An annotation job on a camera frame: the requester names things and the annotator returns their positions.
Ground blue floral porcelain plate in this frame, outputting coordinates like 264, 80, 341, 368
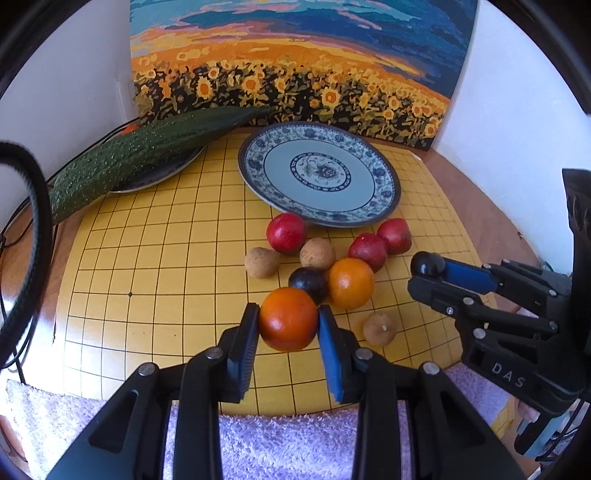
238, 122, 402, 228

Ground black strap loop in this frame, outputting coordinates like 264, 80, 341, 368
0, 140, 54, 356

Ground sunflower field painting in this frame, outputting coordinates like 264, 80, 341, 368
129, 0, 478, 150

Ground small red fruit back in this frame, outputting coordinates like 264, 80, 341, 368
266, 213, 307, 256

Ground large orange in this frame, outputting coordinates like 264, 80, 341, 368
328, 257, 375, 310

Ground yellow go board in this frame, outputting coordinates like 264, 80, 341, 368
55, 132, 481, 415

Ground brown longan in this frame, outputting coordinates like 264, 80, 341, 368
245, 247, 280, 279
300, 238, 337, 271
363, 312, 398, 347

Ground green bitter gourd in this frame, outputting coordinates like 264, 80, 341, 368
50, 106, 273, 224

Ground small orange tangerine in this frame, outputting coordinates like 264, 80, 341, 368
259, 287, 318, 352

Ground orange fruit behind gourd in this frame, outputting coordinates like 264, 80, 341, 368
121, 124, 139, 135

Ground brown longan front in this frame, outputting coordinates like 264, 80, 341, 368
363, 312, 398, 347

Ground small plate under gourd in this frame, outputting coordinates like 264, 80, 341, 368
110, 147, 204, 194

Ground person right hand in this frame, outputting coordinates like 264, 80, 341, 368
517, 400, 540, 423

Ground dark plum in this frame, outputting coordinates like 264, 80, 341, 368
288, 267, 329, 305
410, 251, 446, 278

